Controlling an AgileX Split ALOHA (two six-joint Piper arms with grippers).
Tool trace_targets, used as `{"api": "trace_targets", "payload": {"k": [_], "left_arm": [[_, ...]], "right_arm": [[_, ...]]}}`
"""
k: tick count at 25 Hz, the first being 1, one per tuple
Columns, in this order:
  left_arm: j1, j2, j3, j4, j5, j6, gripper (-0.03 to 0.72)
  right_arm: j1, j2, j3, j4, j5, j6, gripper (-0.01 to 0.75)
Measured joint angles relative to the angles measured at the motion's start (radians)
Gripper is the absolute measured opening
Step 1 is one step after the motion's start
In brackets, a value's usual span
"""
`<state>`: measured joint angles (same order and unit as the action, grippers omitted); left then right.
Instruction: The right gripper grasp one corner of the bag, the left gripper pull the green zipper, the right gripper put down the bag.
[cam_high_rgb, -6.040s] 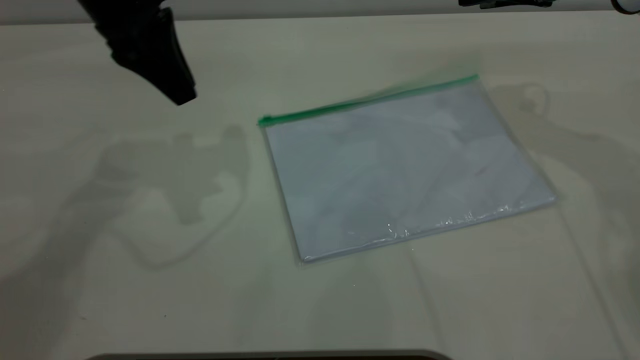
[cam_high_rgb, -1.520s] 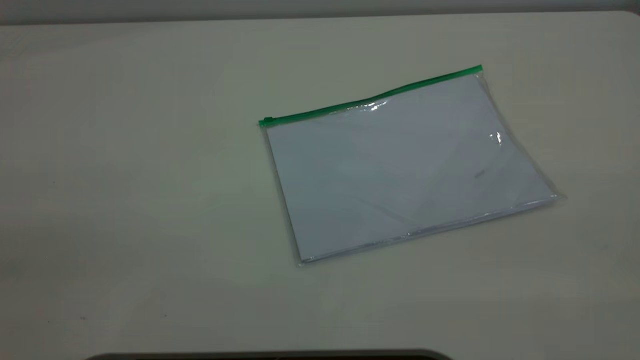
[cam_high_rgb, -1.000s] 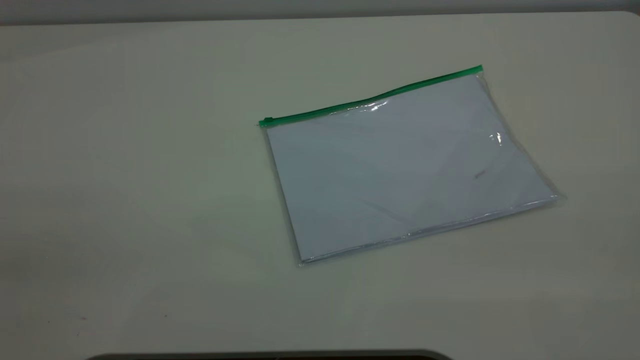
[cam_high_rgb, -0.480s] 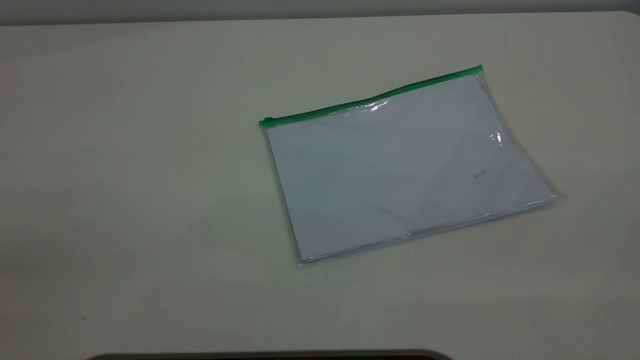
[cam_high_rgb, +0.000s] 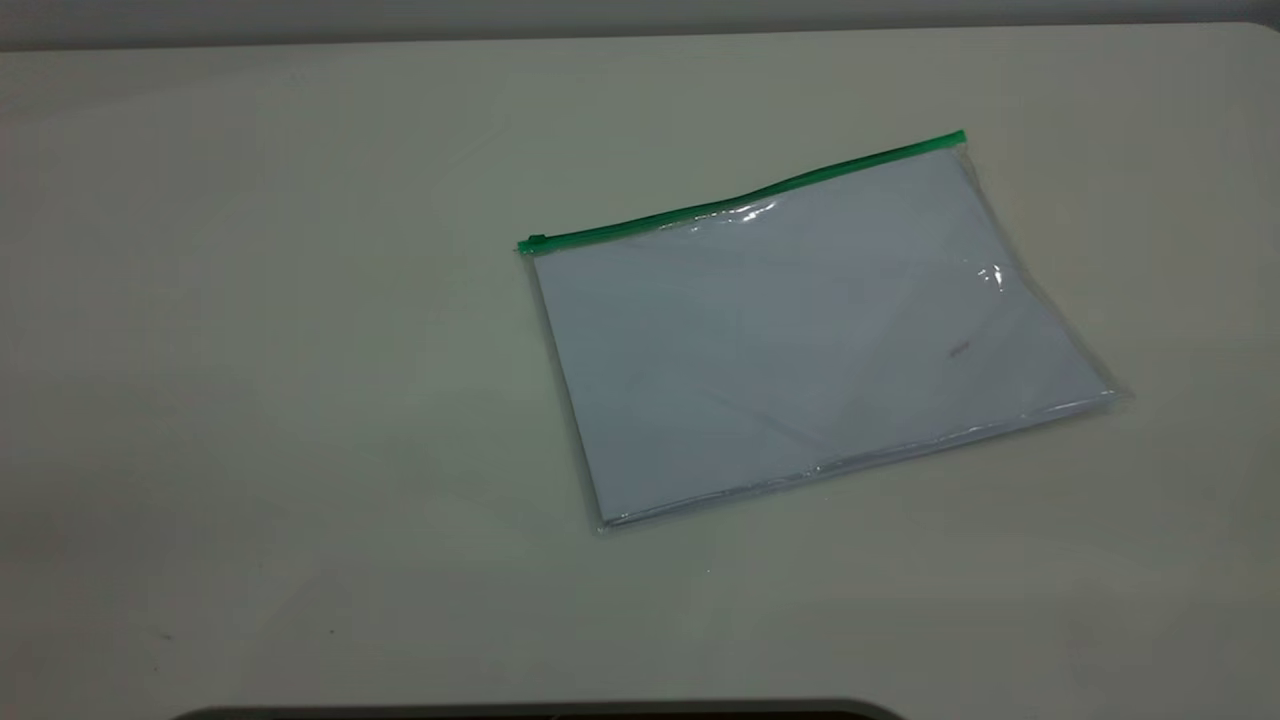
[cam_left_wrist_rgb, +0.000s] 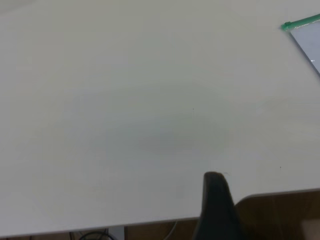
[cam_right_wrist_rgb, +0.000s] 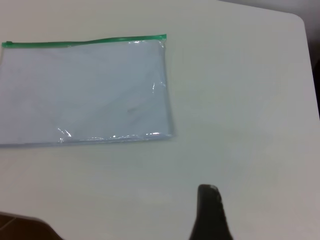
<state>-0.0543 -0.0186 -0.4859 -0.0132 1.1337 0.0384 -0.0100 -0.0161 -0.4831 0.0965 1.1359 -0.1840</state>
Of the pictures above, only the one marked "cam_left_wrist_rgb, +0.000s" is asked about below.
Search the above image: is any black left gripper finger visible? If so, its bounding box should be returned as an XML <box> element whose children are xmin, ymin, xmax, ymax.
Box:
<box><xmin>191</xmin><ymin>171</ymin><xmax>248</xmax><ymax>240</ymax></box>

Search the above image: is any clear plastic bag green zip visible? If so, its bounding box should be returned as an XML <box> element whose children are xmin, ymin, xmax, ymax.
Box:
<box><xmin>279</xmin><ymin>13</ymin><xmax>320</xmax><ymax>79</ymax></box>

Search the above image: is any white table leg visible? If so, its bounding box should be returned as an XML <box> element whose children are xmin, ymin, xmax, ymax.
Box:
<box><xmin>109</xmin><ymin>225</ymin><xmax>126</xmax><ymax>240</ymax></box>

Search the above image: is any white floor cable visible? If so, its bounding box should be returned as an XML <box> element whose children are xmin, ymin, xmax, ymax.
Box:
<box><xmin>166</xmin><ymin>220</ymin><xmax>177</xmax><ymax>239</ymax></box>

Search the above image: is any black floor cable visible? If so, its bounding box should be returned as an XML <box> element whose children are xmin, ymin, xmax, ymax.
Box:
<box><xmin>81</xmin><ymin>231</ymin><xmax>110</xmax><ymax>240</ymax></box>

